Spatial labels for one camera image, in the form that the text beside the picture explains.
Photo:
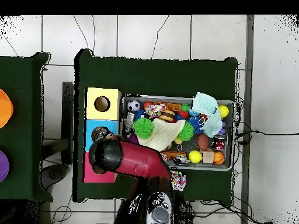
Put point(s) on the cream yellow cloth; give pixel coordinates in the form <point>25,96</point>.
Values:
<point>163,135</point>

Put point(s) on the yellow ball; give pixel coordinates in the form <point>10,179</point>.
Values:
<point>224,111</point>
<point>195,157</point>

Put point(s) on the mint green cloth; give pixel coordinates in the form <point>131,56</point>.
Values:
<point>208,109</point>

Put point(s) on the colourful dotted packet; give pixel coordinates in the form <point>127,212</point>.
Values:
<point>178,180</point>
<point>155,110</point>

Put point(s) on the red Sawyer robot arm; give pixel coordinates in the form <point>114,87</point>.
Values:
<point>135,161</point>

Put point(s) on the wooden box with three holes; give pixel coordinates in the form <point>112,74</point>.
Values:
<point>93,112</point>

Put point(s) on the clear shallow bin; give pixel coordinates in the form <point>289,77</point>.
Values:
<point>224,165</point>

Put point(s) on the toy burger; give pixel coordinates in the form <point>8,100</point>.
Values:
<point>167,115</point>

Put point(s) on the black and white soccer ball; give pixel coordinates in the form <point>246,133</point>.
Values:
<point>133,106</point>

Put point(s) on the dark green table cloth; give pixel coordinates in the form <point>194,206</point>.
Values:
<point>154,74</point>
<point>23,70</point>

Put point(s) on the brown rubber ball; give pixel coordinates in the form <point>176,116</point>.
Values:
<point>203,141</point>

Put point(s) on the pale wooden block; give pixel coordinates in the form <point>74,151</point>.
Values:
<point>208,157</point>

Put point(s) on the small orange basketball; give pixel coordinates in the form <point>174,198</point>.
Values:
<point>218,158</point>

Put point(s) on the black stand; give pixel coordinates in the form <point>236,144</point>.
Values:
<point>68,121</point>

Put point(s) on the orange plastic bowl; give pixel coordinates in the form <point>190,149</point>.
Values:
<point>4,108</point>

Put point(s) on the purple plastic bowl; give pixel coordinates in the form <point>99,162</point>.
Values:
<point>3,165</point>

